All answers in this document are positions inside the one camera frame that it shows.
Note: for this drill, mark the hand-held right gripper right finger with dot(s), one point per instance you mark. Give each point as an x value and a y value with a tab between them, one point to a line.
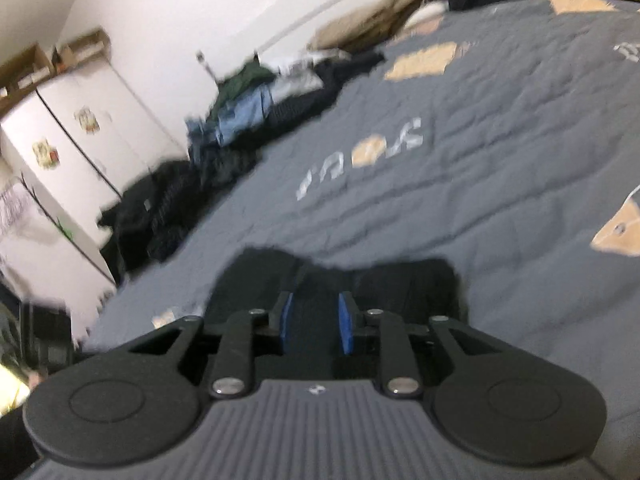
346	322

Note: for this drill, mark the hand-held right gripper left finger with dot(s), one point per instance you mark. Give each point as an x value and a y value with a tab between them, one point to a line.
287	320

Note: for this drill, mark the black t-shirt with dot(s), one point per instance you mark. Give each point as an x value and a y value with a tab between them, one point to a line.
400	285

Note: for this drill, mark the navy striped garment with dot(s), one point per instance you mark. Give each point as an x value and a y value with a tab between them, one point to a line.
175	210

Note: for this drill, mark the grey printed quilt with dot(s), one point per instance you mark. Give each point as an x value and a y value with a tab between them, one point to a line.
475	200

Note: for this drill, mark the black jacket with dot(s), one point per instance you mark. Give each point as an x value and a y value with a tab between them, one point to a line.
145	210

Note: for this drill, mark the blue denim garment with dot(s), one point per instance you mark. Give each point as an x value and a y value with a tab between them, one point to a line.
200	137

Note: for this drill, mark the light blue shirt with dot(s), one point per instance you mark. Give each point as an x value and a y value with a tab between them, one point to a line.
242	117

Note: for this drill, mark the black dotted garment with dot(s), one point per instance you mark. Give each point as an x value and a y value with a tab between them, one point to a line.
300	107

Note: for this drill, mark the white wardrobe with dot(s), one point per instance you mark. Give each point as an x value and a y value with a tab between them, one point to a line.
100	170

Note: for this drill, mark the dark green garment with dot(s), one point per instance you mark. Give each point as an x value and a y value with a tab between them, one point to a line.
245	80

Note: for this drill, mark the white grey garment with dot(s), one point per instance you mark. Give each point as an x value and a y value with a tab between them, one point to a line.
305	72

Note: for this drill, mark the black knit garment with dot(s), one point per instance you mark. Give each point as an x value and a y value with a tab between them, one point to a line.
355	65

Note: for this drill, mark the black stand on pole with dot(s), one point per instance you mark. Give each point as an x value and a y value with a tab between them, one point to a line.
206	67

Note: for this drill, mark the cartoon sticker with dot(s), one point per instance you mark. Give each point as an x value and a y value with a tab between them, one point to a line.
87	121
46	155

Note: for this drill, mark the tan coat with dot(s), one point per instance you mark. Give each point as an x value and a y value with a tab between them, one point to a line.
370	20

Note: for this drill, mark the cardboard box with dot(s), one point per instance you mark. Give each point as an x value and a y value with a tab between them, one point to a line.
82	50
25	72

